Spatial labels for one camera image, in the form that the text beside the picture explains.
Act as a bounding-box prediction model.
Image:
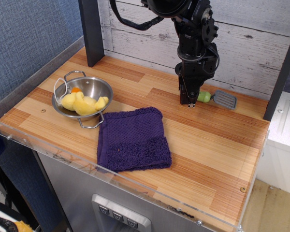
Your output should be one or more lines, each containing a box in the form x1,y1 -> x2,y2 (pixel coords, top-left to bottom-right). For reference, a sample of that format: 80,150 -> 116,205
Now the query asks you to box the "yellow plush duck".
59,87 -> 109,116

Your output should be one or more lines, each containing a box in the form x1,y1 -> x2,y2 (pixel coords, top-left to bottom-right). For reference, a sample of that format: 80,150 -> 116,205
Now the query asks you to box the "stainless steel cabinet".
37,152 -> 208,232

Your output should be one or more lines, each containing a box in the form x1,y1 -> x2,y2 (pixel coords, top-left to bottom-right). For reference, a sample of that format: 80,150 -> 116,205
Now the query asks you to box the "silver button control panel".
91,194 -> 152,232

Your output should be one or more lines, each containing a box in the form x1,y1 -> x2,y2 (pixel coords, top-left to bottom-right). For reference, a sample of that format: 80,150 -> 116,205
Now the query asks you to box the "clear acrylic front guard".
0,111 -> 269,232

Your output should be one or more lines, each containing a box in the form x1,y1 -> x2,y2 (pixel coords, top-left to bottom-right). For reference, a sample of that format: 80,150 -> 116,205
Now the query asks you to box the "stainless steel bowl with handles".
52,71 -> 113,129

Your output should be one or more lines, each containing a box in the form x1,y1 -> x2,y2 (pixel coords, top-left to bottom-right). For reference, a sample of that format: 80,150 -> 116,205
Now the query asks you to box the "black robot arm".
142,0 -> 220,108

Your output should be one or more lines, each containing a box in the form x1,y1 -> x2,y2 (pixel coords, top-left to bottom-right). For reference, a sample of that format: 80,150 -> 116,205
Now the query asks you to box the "dark grey left post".
78,0 -> 105,67

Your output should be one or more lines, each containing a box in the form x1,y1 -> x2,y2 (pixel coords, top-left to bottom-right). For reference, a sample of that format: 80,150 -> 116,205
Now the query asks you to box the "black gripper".
175,43 -> 219,108

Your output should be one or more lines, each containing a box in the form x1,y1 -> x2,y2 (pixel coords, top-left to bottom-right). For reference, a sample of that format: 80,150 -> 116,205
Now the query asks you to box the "white side cabinet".
256,92 -> 290,193

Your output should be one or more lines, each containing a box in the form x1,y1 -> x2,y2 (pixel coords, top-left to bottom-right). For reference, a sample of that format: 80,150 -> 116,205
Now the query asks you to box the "green handled grey spatula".
197,90 -> 237,110

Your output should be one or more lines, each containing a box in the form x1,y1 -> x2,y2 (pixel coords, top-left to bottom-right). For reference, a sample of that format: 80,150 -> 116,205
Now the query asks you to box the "purple terry cloth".
97,107 -> 172,173

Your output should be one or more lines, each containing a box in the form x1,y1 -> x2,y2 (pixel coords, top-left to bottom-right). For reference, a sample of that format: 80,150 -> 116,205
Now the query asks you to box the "dark grey right post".
263,45 -> 290,121

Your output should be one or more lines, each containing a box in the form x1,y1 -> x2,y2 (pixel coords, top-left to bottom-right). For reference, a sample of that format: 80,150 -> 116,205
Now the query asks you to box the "dark grey post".
263,45 -> 290,121
78,0 -> 105,67

